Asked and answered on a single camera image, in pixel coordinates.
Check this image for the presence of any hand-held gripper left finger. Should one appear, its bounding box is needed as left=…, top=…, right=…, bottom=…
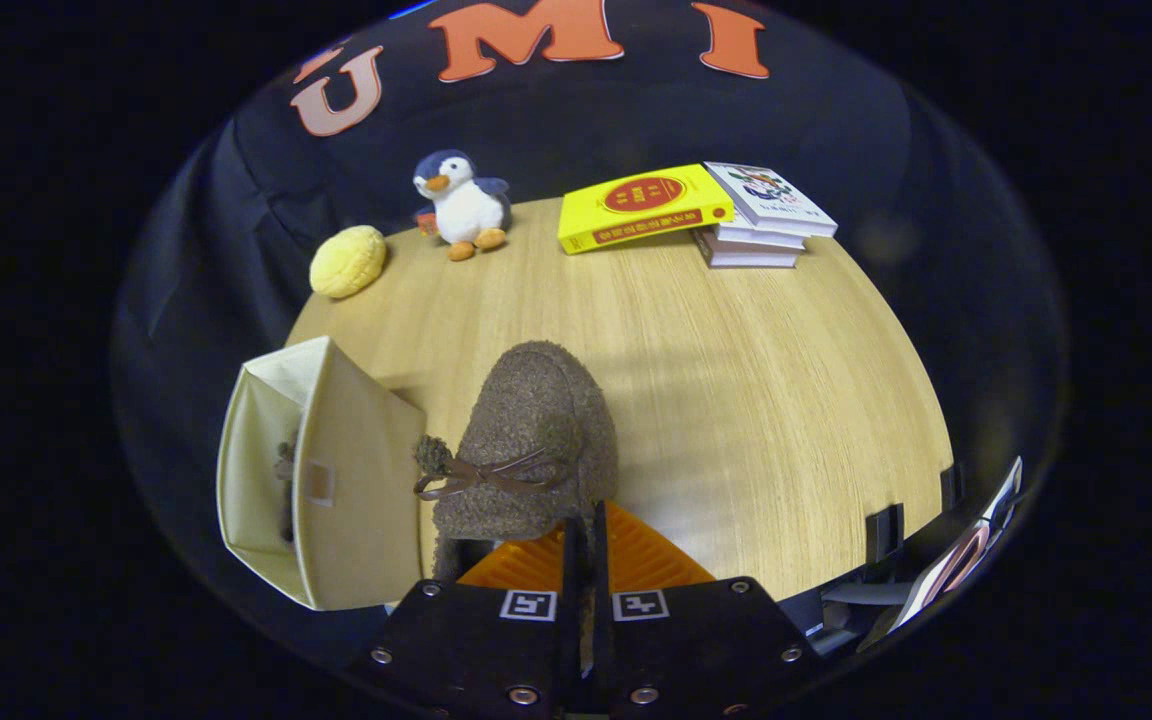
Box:
left=368, top=520, right=582, bottom=720

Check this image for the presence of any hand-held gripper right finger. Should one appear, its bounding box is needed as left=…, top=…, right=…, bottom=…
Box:
left=591, top=500, right=822, bottom=720

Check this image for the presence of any beige fabric storage box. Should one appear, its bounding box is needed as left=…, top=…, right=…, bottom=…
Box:
left=217, top=336, right=427, bottom=612

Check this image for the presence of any brown fuzzy shoe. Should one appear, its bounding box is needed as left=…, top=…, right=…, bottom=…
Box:
left=274, top=435, right=299, bottom=546
left=413, top=341, right=620, bottom=581

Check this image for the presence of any yellow bun plush toy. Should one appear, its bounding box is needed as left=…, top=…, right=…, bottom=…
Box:
left=310, top=225, right=388, bottom=300

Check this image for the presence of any plush penguin toy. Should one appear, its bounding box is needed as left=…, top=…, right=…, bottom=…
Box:
left=412, top=150, right=513, bottom=263

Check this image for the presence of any yellow book with red circle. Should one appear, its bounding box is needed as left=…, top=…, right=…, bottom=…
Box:
left=557, top=164, right=736, bottom=256

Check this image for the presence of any white illustrated book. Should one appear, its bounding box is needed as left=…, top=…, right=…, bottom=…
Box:
left=703, top=162, right=838, bottom=239

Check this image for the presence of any black backdrop cloth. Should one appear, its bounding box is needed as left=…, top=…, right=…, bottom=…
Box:
left=116, top=0, right=1072, bottom=661

